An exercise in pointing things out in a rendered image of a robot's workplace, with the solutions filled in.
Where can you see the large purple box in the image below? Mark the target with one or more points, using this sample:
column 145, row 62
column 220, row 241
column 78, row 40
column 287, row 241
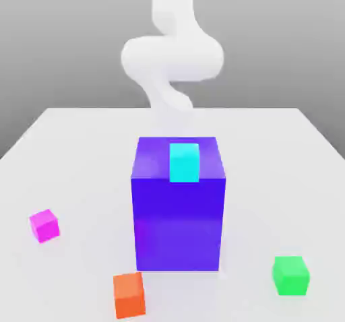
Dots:
column 178, row 225

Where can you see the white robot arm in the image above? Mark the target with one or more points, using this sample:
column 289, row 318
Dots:
column 172, row 58

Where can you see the small orange cube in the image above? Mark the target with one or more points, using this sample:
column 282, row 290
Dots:
column 128, row 295

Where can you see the small cyan cube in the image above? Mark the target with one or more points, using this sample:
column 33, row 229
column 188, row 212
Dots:
column 184, row 163

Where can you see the small green cube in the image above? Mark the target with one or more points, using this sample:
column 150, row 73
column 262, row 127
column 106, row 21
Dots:
column 291, row 276

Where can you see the small magenta cube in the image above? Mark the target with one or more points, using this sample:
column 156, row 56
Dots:
column 44, row 226

